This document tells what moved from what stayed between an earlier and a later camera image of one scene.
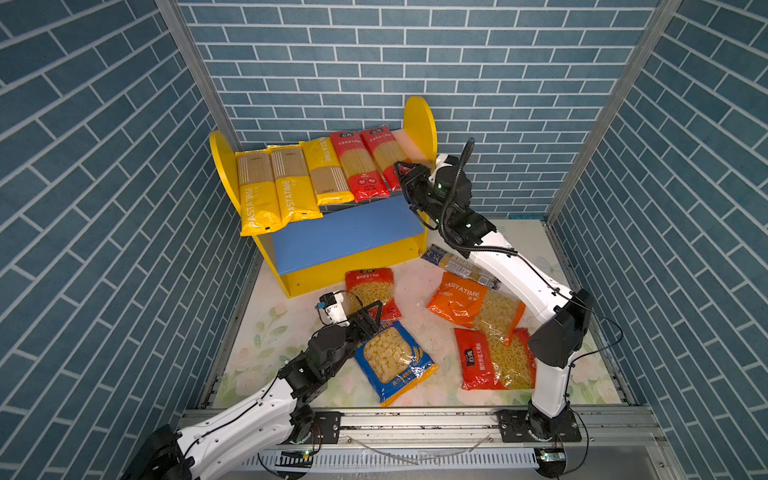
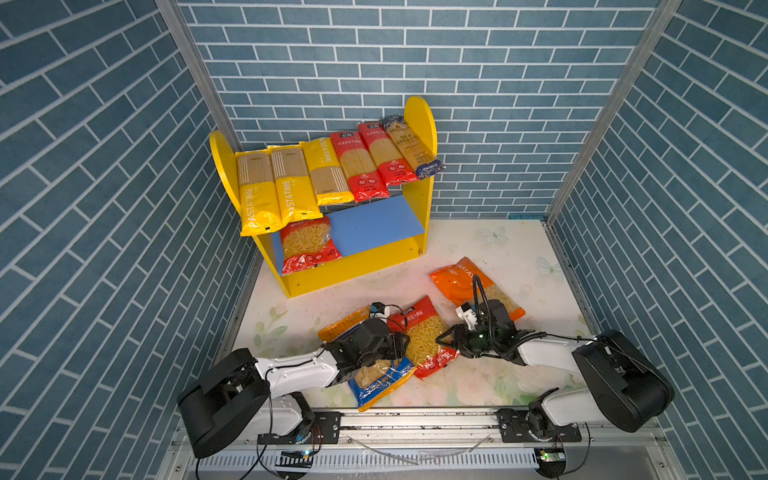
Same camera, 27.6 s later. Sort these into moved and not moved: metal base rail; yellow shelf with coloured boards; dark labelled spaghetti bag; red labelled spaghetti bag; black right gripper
Moved: black right gripper; dark labelled spaghetti bag
Not moved: metal base rail; yellow shelf with coloured boards; red labelled spaghetti bag
